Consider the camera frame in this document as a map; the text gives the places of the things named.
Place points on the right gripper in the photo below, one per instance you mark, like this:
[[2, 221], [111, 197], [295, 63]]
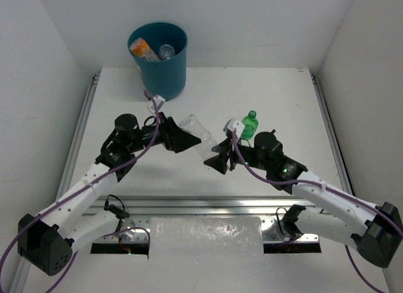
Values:
[[220, 160]]

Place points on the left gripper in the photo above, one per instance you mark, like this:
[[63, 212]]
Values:
[[169, 134]]

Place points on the clear bottle blue cap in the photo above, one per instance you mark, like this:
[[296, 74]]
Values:
[[193, 126]]

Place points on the green plastic bottle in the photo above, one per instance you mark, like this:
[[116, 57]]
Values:
[[250, 123]]

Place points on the clear bottle blue label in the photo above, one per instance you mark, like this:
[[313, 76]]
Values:
[[166, 52]]

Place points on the orange bottle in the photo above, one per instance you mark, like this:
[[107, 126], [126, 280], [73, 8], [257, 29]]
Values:
[[140, 48]]

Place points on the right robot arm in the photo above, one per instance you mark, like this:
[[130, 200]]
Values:
[[374, 231]]

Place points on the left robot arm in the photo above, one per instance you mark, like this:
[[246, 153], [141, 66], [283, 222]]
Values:
[[49, 239]]

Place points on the teal plastic bin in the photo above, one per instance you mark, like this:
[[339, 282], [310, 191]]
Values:
[[166, 78]]

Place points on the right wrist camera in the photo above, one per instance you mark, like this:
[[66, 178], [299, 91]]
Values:
[[233, 126]]

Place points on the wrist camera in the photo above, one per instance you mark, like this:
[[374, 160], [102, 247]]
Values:
[[155, 104], [233, 126]]

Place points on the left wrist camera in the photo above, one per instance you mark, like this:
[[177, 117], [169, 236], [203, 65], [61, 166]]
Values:
[[155, 104]]

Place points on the aluminium front rail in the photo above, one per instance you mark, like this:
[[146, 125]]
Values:
[[210, 206]]

